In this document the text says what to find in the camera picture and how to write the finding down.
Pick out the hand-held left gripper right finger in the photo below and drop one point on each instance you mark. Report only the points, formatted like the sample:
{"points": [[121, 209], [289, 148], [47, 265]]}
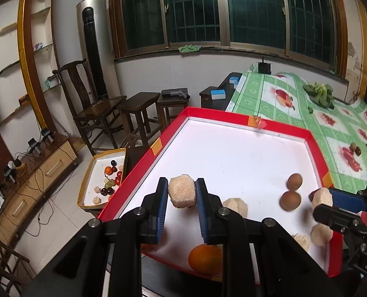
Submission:
{"points": [[202, 210]]}

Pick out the dark wooden bench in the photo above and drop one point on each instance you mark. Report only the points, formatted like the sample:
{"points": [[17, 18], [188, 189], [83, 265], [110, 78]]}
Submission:
{"points": [[206, 94]]}

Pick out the standing air conditioner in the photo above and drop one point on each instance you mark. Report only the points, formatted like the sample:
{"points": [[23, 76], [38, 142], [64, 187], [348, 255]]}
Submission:
{"points": [[92, 49]]}

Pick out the yellow framed wall shelf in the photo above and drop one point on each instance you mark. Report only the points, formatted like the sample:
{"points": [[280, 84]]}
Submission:
{"points": [[24, 52]]}

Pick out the green cloth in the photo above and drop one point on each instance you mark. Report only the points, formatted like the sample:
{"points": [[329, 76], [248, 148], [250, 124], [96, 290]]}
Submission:
{"points": [[189, 49]]}

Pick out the dark wooden square stool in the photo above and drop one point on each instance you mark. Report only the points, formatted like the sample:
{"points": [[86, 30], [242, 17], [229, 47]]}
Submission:
{"points": [[171, 102]]}

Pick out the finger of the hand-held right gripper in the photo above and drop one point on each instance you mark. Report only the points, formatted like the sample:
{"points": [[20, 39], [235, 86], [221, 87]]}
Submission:
{"points": [[347, 199], [332, 218]]}

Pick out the pile of small mixed fruits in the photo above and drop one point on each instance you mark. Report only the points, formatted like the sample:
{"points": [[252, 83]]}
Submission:
{"points": [[109, 179]]}

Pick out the green and white packets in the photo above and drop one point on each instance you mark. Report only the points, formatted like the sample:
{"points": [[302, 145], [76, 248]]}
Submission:
{"points": [[51, 82]]}

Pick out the blue and white box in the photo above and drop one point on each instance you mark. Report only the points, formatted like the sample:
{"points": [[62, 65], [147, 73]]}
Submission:
{"points": [[218, 94], [234, 79]]}

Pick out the light wooden cabinet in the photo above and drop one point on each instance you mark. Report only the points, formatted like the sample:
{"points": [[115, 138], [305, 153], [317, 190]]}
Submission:
{"points": [[53, 167]]}

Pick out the black pistol shaped tool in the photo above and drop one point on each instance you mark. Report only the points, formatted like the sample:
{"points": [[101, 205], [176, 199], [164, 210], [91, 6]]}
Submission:
{"points": [[175, 92]]}

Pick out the dark red small fruit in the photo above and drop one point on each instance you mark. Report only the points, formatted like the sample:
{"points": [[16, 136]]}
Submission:
{"points": [[359, 151]]}

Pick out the orange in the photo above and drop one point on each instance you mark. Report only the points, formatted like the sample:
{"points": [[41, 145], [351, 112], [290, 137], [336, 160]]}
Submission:
{"points": [[205, 258]]}

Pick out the red date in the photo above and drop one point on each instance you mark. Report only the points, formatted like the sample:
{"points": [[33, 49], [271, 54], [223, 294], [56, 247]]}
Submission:
{"points": [[312, 195]]}

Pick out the small black box device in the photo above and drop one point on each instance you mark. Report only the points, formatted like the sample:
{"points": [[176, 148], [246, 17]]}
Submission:
{"points": [[264, 67]]}

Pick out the wooden slatted chair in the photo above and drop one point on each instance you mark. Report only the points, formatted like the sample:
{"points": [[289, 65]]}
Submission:
{"points": [[3, 260]]}

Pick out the pile of leafy greens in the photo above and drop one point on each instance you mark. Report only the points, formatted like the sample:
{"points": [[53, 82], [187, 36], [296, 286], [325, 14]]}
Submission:
{"points": [[319, 94]]}

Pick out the small white packet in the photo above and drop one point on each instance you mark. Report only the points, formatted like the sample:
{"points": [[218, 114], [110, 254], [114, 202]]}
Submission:
{"points": [[37, 46]]}

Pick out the yellow cardboard tray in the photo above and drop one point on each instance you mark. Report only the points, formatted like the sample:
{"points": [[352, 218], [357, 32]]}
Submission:
{"points": [[96, 167]]}

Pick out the wooden framed window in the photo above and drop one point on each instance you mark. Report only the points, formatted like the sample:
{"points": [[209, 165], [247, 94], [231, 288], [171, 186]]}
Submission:
{"points": [[222, 6]]}

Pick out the black charger device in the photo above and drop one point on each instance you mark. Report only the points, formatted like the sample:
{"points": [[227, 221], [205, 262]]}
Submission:
{"points": [[9, 174], [17, 164], [48, 135], [34, 147]]}

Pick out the green printed tablecloth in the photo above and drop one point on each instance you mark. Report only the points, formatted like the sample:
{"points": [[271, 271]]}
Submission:
{"points": [[254, 99]]}

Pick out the small brown box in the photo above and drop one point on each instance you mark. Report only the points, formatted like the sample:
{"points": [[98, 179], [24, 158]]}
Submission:
{"points": [[24, 99]]}

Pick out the beige knobbly fruit piece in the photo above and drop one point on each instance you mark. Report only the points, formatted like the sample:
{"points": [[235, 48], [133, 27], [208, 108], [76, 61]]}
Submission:
{"points": [[321, 233], [236, 207], [181, 191], [301, 241], [322, 196]]}

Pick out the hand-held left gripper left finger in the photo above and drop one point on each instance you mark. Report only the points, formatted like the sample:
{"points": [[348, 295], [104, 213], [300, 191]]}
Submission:
{"points": [[162, 210]]}

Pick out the dark wooden armchair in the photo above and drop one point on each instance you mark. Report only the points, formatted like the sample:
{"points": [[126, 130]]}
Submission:
{"points": [[87, 108]]}

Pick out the red shallow box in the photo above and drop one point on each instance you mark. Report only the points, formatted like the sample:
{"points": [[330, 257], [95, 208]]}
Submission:
{"points": [[233, 161]]}

